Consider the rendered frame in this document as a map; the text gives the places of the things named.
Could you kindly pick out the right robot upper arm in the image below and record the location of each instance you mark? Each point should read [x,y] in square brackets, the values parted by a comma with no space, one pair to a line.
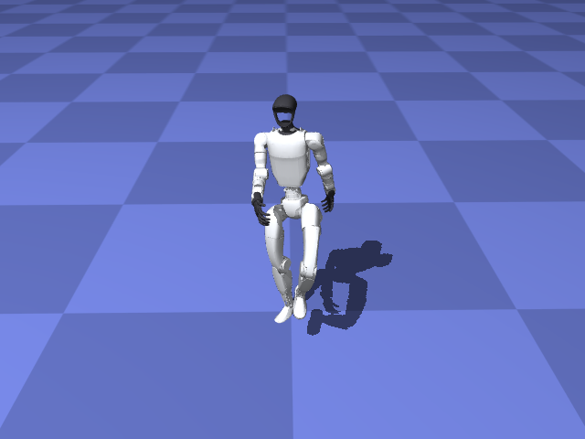
[260,155]

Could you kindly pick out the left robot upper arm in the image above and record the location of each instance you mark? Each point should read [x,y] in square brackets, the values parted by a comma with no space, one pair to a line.
[315,142]

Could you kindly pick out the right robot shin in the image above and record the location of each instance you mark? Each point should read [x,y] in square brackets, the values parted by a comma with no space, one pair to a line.
[284,284]

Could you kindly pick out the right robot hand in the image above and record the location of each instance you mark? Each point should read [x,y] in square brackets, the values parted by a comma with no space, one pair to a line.
[257,202]

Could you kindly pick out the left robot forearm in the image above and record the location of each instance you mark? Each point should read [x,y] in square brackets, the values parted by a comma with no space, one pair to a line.
[328,182]

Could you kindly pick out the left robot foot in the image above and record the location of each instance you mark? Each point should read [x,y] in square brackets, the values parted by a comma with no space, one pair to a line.
[299,305]

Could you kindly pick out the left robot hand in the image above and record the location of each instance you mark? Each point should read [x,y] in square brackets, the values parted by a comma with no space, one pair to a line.
[330,200]

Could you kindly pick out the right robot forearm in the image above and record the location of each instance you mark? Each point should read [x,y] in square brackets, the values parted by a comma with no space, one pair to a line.
[258,185]

